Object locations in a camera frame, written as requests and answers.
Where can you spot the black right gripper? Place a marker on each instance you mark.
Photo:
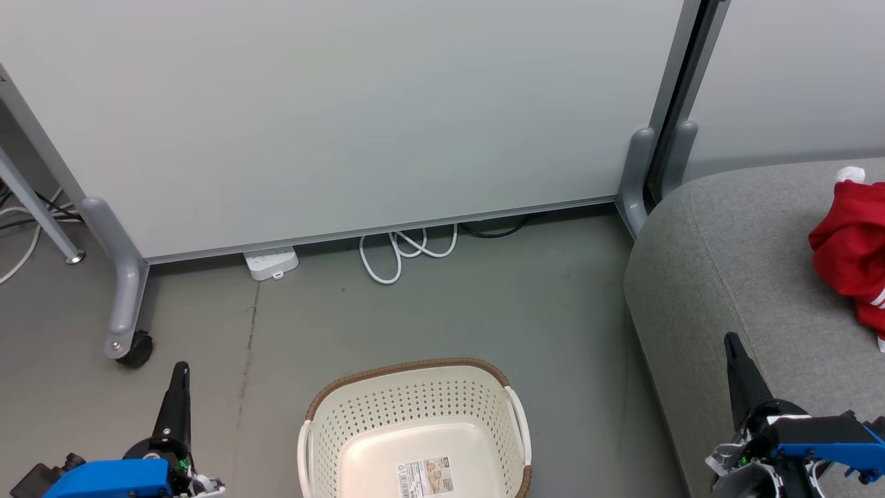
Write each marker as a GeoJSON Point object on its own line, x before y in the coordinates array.
{"type": "Point", "coordinates": [753, 446]}

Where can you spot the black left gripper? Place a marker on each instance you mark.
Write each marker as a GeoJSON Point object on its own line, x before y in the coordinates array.
{"type": "Point", "coordinates": [181, 465]}

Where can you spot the red garment with white stripes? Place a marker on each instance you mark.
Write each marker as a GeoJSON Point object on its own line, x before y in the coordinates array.
{"type": "Point", "coordinates": [850, 242]}

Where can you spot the cream perforated laundry basket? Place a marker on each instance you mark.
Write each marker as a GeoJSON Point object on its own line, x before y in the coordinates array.
{"type": "Point", "coordinates": [415, 408]}

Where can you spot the printed paper basket label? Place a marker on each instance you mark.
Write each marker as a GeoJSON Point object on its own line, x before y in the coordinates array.
{"type": "Point", "coordinates": [425, 477]}

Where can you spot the black caster wheel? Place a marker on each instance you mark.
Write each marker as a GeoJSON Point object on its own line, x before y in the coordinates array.
{"type": "Point", "coordinates": [137, 349]}

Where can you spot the small white power strip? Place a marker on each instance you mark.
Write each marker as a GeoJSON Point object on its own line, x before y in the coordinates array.
{"type": "Point", "coordinates": [271, 262]}

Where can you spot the grey fabric sofa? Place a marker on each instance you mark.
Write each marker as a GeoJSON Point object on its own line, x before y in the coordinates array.
{"type": "Point", "coordinates": [726, 263]}

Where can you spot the grey metal table leg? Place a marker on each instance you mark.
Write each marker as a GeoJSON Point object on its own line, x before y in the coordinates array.
{"type": "Point", "coordinates": [34, 207]}

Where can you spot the wide white partition panel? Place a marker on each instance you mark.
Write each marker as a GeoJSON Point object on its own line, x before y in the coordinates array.
{"type": "Point", "coordinates": [346, 104]}

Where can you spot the narrow white partition panel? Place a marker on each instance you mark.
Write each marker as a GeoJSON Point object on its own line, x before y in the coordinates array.
{"type": "Point", "coordinates": [795, 69]}

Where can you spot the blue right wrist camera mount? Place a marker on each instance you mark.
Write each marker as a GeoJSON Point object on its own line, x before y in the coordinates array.
{"type": "Point", "coordinates": [823, 436]}

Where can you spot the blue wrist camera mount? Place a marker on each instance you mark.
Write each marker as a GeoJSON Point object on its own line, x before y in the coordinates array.
{"type": "Point", "coordinates": [823, 436]}
{"type": "Point", "coordinates": [110, 478]}

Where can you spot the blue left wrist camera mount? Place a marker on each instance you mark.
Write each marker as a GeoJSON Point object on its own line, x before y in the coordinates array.
{"type": "Point", "coordinates": [110, 478]}

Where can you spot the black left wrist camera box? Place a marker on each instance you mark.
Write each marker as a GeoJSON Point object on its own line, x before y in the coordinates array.
{"type": "Point", "coordinates": [41, 478]}

